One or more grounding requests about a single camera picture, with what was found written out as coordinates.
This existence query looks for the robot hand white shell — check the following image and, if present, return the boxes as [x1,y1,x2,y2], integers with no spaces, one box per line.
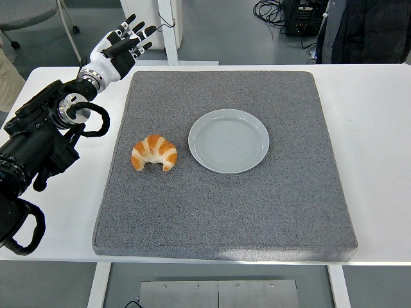
[83,14,157,83]

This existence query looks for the croissant bread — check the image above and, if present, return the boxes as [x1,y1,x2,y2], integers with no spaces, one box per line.
[130,134,179,173]

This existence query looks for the grey round plate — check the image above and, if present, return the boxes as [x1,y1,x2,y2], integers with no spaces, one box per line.
[188,108,270,175]

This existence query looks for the grey metal plate with screws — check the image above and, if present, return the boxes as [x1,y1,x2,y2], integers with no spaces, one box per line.
[139,279,299,308]

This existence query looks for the white cabinet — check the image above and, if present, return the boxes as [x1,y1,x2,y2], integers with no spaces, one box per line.
[120,0,184,51]

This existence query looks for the person in beige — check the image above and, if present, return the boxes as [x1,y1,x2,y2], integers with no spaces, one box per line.
[0,40,26,113]

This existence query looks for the grey chair with casters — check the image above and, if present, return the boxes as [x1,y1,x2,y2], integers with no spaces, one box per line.
[0,0,88,67]

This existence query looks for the grey speckled mat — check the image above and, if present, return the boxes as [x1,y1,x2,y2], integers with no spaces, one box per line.
[92,71,359,263]

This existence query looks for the black electronic device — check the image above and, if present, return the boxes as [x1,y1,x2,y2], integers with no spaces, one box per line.
[281,0,330,37]

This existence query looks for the white table leg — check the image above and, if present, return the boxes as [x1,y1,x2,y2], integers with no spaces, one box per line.
[327,264,353,308]
[87,262,112,308]

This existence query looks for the person in dark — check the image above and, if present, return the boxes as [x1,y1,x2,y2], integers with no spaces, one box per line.
[315,0,411,64]

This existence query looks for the white post with base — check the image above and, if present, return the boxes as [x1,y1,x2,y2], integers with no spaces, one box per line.
[128,0,220,67]

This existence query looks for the black floor cable bundle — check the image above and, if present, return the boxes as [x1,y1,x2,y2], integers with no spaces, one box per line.
[252,0,286,35]

